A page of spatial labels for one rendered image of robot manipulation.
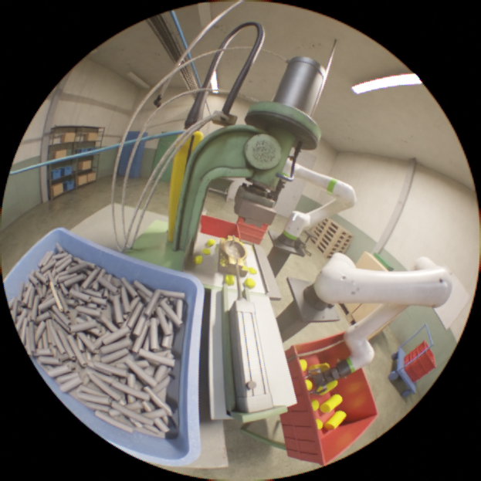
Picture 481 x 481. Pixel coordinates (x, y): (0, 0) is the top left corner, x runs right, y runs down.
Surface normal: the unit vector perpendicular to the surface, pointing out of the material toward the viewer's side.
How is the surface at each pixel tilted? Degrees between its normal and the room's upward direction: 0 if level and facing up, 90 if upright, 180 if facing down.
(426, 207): 90
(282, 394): 0
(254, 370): 0
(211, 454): 0
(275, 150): 90
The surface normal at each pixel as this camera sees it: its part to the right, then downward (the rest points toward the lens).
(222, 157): 0.09, 0.51
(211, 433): 0.33, -0.82
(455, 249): -0.94, -0.24
